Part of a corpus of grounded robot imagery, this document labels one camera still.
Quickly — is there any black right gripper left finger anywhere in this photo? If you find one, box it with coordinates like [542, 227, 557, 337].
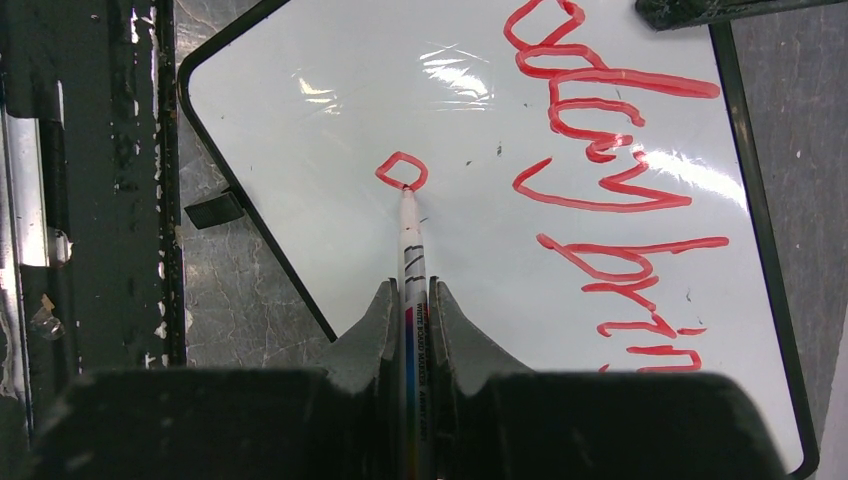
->
[26, 280, 401, 479]

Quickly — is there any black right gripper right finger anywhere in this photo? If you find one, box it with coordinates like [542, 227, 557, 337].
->
[429, 279, 786, 479]

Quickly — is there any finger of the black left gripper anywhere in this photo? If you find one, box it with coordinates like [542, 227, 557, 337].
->
[635, 0, 845, 31]

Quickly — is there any red whiteboard marker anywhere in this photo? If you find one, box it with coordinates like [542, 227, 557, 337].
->
[399, 186, 436, 479]

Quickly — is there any small white whiteboard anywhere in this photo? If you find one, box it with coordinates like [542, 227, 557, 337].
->
[178, 1, 818, 479]

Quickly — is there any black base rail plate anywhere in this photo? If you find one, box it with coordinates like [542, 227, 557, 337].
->
[1, 1, 185, 440]

